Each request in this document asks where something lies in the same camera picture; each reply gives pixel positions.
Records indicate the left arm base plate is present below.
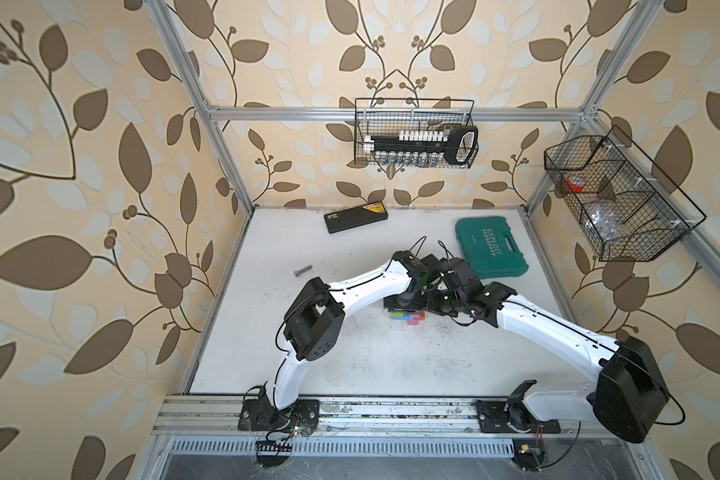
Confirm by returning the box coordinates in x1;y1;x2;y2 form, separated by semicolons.
238;398;320;436

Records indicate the black yellow tool case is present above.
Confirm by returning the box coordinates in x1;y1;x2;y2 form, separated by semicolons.
324;202;388;234

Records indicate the black wire basket centre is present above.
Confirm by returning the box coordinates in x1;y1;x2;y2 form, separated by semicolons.
353;97;479;169

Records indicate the clear plastic bag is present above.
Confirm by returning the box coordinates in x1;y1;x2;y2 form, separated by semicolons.
583;199;625;243

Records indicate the black socket tool set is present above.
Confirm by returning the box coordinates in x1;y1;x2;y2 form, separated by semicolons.
360;125;479;168

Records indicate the black wire basket right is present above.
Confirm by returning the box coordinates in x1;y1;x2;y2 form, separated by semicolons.
544;125;707;262

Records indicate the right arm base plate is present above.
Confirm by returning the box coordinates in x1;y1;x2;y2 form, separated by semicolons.
474;400;562;434

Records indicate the metal bolt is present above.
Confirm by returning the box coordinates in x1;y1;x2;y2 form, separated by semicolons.
293;265;313;278

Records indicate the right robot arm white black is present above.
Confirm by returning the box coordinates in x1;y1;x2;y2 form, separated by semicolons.
427;282;671;443

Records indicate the red tape roll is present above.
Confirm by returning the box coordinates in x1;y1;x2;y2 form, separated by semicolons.
563;175;587;193

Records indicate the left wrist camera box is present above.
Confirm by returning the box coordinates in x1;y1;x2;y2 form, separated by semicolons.
409;254;441;283

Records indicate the black wire basket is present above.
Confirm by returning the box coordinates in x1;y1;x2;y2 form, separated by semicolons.
544;125;707;262
353;97;479;169

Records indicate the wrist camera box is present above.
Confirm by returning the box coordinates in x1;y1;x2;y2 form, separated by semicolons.
442;258;483;295
409;254;441;283

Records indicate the green plastic tool case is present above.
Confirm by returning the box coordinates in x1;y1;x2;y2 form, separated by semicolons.
455;216;529;280

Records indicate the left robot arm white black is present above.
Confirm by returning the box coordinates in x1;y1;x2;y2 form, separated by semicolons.
265;250;429;411

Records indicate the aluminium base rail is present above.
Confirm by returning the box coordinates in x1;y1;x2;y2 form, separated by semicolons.
152;393;614;440

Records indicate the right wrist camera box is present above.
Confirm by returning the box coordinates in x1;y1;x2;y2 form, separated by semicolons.
442;258;483;295

